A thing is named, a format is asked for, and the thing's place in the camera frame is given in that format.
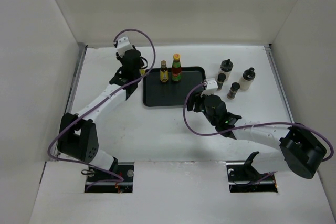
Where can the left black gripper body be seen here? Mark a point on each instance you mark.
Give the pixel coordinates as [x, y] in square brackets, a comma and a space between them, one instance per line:
[119, 59]

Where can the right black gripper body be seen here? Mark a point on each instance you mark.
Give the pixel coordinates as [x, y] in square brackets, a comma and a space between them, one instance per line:
[202, 108]

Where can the small dark spice jar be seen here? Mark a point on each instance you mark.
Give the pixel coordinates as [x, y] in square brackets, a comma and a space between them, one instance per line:
[221, 78]

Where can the dark pepper spice jar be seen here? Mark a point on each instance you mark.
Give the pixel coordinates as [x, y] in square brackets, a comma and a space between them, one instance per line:
[233, 90]

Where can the red sauce bottle yellow cap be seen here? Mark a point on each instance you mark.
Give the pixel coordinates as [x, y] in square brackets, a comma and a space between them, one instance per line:
[176, 68]

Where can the white grinder with black top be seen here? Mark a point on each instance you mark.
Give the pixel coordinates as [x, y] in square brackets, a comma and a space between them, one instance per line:
[247, 78]

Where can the clear grinder with black top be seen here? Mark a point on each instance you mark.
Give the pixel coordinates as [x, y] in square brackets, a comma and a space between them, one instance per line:
[226, 67]

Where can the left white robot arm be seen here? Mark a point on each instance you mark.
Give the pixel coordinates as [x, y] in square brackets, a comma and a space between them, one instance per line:
[81, 140]

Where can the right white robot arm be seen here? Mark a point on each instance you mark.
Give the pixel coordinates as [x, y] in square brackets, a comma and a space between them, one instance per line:
[294, 146]

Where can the black plastic tray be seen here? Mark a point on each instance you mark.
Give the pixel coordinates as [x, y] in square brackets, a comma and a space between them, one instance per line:
[158, 94]

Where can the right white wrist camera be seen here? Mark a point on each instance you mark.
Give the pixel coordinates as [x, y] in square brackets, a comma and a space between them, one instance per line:
[211, 87]

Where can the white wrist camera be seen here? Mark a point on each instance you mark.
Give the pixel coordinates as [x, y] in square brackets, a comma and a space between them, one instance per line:
[122, 45]
[211, 87]

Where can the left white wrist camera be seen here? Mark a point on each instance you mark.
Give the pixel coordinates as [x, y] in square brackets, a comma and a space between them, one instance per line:
[122, 45]

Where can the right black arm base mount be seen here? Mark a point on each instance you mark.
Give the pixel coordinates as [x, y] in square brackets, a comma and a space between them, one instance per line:
[243, 178]

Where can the aluminium table edge rail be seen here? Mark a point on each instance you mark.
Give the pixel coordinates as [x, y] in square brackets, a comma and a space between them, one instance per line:
[278, 82]

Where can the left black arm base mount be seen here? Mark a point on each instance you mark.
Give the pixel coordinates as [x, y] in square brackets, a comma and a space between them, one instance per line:
[100, 182]

